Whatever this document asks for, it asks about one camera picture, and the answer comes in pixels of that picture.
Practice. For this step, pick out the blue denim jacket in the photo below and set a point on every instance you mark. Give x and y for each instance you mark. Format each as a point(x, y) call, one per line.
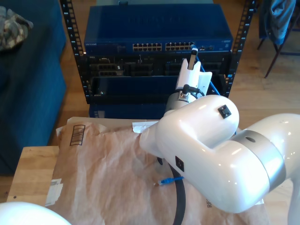
point(279, 18)

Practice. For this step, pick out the long white tape strip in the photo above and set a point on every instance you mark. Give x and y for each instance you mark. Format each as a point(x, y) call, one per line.
point(143, 126)

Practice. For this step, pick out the blue sofa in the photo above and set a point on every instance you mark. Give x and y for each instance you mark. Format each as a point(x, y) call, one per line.
point(30, 93)

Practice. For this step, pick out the blue flat metal box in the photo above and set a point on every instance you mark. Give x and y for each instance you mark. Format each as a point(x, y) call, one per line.
point(129, 111)

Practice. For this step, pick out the brown paper mailer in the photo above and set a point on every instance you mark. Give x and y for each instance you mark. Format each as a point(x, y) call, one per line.
point(105, 175)

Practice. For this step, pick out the dark metal chair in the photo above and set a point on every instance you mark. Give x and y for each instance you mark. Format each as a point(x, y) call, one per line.
point(272, 63)

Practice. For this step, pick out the black rack server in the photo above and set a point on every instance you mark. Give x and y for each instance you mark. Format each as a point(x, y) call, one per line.
point(140, 65)

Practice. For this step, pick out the white printed label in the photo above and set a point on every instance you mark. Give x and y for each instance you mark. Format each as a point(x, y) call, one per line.
point(54, 192)

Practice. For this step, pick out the black server rack frame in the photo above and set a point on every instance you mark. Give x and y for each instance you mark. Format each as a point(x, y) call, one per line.
point(72, 28)

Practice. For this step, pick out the camouflage cloth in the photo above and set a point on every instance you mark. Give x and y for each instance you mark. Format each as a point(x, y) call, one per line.
point(14, 30)

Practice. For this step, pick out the blue network switch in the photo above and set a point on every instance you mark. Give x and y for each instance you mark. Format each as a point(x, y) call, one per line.
point(157, 23)

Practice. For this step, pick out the black rack shelf tray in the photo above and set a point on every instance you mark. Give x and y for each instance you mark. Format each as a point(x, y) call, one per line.
point(129, 98)

